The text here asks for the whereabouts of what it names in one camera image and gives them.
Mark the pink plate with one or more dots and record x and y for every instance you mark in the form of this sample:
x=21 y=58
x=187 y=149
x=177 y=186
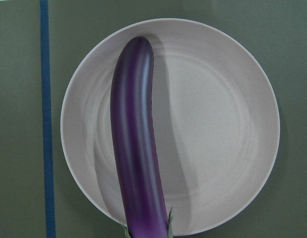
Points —
x=216 y=123

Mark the purple eggplant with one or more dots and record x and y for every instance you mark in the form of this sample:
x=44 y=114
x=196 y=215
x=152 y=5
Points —
x=134 y=142

